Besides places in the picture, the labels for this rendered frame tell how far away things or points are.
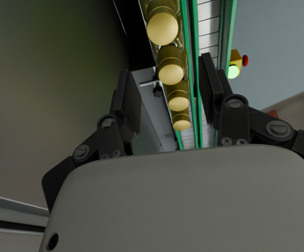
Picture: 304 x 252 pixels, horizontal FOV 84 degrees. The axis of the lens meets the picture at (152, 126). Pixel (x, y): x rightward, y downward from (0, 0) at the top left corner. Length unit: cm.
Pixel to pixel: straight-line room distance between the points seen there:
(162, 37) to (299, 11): 84
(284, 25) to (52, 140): 97
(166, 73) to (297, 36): 89
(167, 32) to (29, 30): 13
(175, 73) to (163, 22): 6
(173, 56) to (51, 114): 16
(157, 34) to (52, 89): 12
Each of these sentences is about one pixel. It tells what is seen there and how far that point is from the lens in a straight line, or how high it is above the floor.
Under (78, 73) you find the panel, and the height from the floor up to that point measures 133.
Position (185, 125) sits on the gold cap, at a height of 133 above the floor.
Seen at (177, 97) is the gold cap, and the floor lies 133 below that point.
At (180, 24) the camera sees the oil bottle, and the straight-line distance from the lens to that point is 30.
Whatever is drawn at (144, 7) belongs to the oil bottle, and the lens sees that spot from 27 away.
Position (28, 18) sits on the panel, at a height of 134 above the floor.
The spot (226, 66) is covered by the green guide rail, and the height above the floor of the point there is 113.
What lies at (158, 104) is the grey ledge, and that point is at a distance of 68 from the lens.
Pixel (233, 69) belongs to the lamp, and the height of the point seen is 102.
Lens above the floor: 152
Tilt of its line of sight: 36 degrees down
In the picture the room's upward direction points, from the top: 180 degrees counter-clockwise
